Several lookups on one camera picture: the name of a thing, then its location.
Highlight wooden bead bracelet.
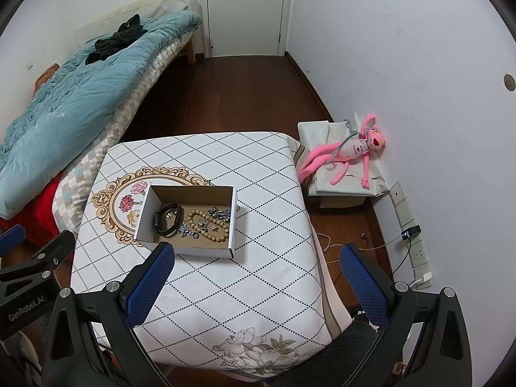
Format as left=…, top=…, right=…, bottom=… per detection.
left=186, top=209, right=231, bottom=243

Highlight white door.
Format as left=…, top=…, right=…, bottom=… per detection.
left=203, top=0, right=293, bottom=58

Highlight red blanket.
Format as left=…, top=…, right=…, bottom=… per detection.
left=0, top=171, right=65, bottom=243

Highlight silver chain bracelet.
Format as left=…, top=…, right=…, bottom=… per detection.
left=207, top=206, right=232, bottom=223

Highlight pink plush toy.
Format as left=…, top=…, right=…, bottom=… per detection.
left=297, top=113, right=387, bottom=189

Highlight white cardboard box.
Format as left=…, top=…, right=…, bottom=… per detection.
left=134, top=184, right=238, bottom=259

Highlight black clothes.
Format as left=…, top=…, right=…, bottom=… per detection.
left=84, top=13, right=149, bottom=65

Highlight black wristband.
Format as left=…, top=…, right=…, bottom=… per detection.
left=153, top=202, right=183, bottom=238

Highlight grey patterned bed sheet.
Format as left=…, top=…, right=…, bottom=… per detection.
left=52, top=32, right=190, bottom=243

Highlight white diamond pattern tablecloth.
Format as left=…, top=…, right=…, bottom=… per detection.
left=69, top=131, right=355, bottom=382

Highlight brown pillow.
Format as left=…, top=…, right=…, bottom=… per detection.
left=33, top=63, right=60, bottom=91

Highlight beige cable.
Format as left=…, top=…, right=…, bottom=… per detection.
left=316, top=232, right=404, bottom=264

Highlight black cable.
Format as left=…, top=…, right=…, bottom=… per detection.
left=393, top=236, right=414, bottom=275

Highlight small silver chain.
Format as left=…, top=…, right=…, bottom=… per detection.
left=176, top=222, right=200, bottom=239

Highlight light blue quilt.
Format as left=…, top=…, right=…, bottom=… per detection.
left=0, top=10, right=202, bottom=219

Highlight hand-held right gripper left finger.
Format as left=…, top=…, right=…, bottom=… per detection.
left=42, top=242, right=176, bottom=387

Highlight white cloth covered box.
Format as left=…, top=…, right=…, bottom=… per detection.
left=297, top=120, right=391, bottom=209

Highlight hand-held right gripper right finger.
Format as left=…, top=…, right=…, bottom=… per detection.
left=339, top=244, right=473, bottom=387

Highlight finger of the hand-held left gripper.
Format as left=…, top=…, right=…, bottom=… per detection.
left=0, top=230, right=76, bottom=291
left=0, top=224, right=27, bottom=256

